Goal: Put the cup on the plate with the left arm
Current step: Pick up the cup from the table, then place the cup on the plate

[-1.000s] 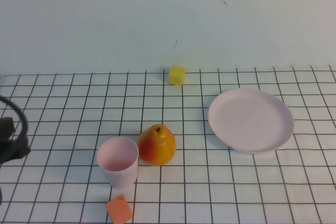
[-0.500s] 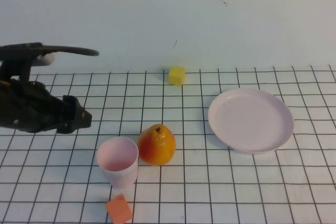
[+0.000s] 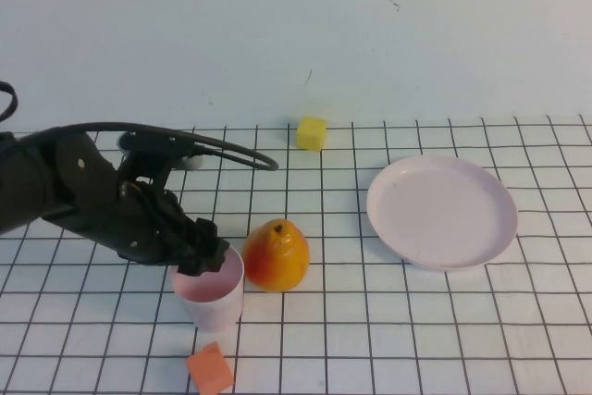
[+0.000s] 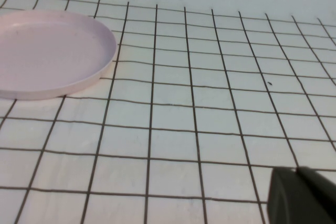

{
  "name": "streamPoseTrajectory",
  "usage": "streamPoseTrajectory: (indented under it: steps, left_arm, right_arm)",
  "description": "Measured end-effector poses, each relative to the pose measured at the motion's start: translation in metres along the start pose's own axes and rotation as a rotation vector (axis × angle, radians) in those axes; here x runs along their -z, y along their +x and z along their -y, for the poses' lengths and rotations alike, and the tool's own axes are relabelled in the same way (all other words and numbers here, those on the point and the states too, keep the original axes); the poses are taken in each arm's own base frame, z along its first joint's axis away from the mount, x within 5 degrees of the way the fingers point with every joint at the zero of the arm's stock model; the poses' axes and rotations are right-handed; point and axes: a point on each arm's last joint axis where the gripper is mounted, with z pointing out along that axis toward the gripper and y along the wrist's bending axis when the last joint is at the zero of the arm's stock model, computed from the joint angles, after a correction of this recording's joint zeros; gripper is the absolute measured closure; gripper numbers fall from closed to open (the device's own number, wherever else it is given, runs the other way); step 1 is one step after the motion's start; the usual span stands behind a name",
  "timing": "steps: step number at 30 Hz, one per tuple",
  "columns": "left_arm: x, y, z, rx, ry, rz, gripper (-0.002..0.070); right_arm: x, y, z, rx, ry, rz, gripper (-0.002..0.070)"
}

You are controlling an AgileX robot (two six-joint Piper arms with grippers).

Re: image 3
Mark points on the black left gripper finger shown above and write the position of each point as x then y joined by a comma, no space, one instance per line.
206,233
208,261

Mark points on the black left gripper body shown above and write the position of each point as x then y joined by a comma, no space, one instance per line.
143,224

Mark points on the pink plastic cup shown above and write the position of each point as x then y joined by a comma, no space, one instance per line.
217,307

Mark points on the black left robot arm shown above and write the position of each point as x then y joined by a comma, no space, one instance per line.
51,182

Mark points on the pink round plate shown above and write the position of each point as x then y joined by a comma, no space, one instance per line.
439,214

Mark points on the orange yellow toy pear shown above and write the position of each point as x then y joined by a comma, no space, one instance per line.
277,258

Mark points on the orange cube block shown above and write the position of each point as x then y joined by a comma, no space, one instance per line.
210,369

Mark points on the yellow cube block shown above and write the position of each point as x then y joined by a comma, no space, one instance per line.
312,134

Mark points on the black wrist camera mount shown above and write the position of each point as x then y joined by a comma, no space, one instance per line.
152,154

